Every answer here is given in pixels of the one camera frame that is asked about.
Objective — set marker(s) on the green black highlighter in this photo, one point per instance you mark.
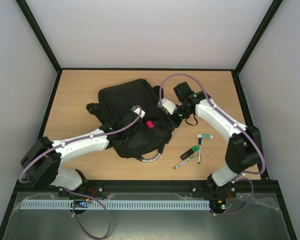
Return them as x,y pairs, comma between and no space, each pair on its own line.
189,152

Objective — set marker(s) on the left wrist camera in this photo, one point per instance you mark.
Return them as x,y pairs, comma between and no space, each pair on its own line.
138,110

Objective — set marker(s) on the bag grey metal handle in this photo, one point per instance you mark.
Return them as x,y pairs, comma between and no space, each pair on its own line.
154,158

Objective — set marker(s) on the green capped marker pen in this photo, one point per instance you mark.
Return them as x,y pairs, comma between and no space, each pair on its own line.
184,162

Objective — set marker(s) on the grey slotted cable duct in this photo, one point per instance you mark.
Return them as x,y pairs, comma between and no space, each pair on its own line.
45,204

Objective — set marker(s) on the black aluminium frame rail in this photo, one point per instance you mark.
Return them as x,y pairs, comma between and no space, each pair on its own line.
194,188

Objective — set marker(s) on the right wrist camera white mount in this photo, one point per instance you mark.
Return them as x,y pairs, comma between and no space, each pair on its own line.
168,106

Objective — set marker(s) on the green glue stick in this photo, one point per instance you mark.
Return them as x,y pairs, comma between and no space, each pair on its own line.
205,136

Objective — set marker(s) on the blue capped marker pen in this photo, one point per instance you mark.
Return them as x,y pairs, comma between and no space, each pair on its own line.
199,150

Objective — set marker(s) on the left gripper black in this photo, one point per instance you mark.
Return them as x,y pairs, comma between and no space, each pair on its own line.
120,119

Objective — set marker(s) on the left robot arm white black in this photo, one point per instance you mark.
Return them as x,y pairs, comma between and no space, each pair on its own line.
42,165

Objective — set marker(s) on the black student bag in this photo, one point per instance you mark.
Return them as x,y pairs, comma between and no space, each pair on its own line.
119,99

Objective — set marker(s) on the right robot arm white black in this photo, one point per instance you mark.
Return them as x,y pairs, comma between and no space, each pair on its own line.
244,146

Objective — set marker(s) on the pink highlighter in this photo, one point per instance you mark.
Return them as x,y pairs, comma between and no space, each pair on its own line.
150,124

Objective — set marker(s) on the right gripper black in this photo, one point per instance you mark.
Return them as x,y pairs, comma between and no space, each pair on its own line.
172,119

